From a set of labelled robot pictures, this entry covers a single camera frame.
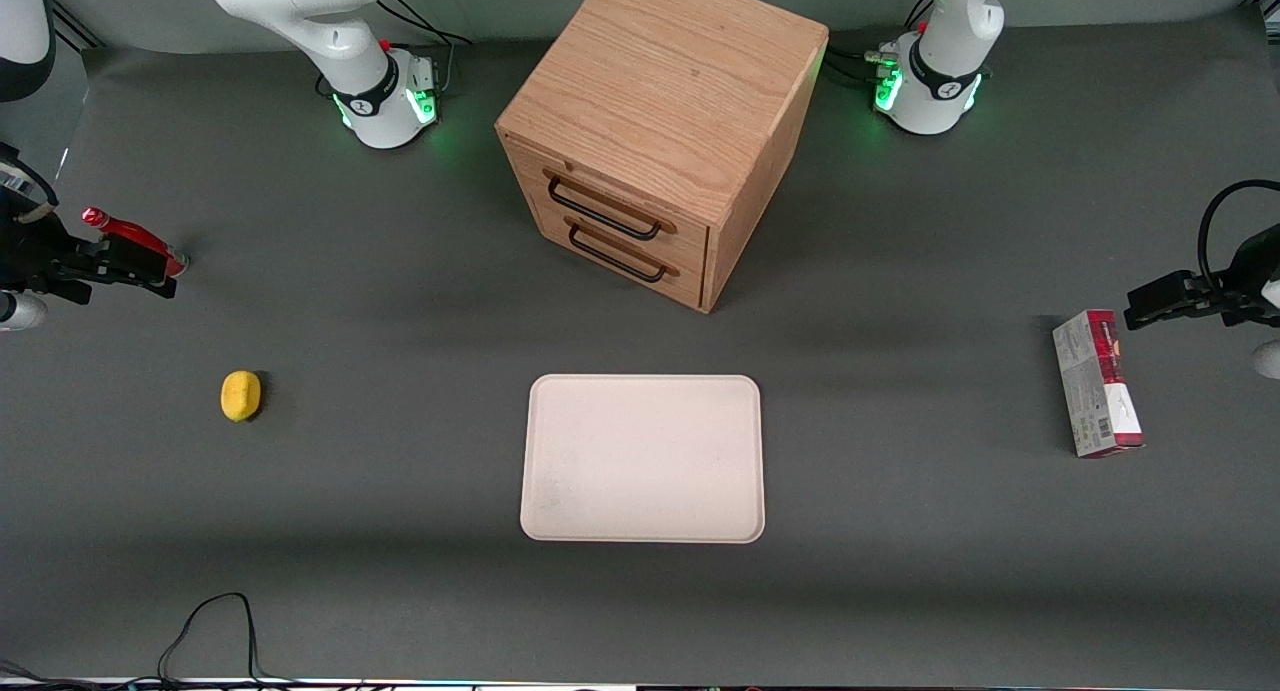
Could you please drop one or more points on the aluminium frame rail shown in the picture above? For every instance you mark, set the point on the aluminium frame rail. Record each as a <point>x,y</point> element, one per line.
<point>75,26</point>
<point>1265,9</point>

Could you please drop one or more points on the wooden drawer front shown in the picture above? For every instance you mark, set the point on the wooden drawer front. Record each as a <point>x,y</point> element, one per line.
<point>690,283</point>
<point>690,233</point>

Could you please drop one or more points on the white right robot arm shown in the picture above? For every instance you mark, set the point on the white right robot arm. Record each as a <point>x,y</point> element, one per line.
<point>340,41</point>

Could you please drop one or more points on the red and grey carton box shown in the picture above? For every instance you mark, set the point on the red and grey carton box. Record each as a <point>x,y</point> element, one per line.
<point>1095,391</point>

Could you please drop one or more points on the red coke bottle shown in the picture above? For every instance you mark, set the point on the red coke bottle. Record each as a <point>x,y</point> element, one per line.
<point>125,231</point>

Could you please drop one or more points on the yellow lemon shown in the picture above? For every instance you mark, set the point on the yellow lemon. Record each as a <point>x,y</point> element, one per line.
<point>240,396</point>

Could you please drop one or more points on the wooden drawer cabinet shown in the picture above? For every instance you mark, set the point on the wooden drawer cabinet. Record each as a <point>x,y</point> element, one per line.
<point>670,81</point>

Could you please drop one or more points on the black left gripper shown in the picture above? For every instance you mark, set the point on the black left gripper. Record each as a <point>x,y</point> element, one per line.
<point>1248,279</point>

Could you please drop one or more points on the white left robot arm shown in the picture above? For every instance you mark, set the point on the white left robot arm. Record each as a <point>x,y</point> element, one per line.
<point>945,81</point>

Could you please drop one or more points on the dark grey table mat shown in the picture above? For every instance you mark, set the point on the dark grey table mat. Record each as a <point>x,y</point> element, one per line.
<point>400,571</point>

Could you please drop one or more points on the beige plastic tray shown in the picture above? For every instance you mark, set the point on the beige plastic tray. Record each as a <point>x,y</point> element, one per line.
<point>645,461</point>

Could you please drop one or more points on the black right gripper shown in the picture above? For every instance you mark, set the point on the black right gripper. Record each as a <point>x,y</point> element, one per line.
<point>28,251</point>

